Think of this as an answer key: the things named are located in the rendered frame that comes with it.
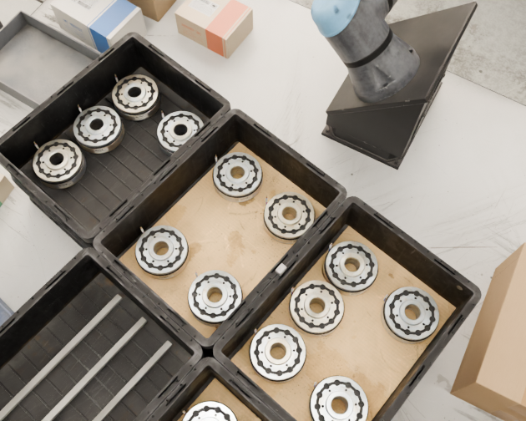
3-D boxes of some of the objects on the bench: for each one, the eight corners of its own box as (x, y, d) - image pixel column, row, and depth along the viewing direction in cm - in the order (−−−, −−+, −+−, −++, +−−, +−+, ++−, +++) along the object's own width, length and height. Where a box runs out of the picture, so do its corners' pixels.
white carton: (147, 32, 158) (141, 8, 150) (118, 63, 154) (109, 39, 146) (90, -1, 163) (81, -26, 154) (60, 27, 159) (49, 3, 150)
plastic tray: (-25, 74, 152) (-34, 62, 148) (27, 22, 159) (20, 9, 155) (56, 122, 146) (49, 111, 142) (107, 67, 153) (102, 54, 149)
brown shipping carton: (556, 447, 116) (599, 442, 102) (449, 393, 120) (475, 382, 106) (594, 312, 127) (637, 291, 113) (495, 267, 131) (524, 241, 117)
